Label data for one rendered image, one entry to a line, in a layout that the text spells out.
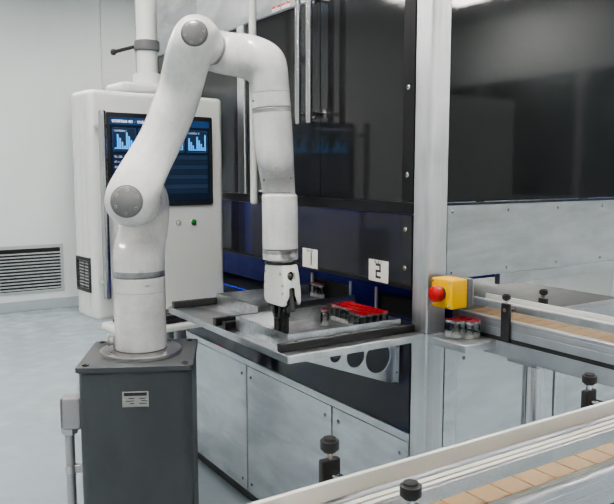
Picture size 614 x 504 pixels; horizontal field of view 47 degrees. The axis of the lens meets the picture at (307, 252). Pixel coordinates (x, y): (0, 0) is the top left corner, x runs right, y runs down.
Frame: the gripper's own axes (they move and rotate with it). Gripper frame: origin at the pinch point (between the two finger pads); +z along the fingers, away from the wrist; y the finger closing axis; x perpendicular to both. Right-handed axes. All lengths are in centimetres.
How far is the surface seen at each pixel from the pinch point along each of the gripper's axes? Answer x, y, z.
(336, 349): -8.4, -10.8, 4.8
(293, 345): 1.6, -7.9, 3.0
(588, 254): -99, -12, -11
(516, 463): 25, -92, -4
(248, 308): -9.2, 33.5, 2.2
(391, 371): -33.2, -1.0, 16.5
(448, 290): -34.5, -20.5, -7.8
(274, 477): -35, 64, 70
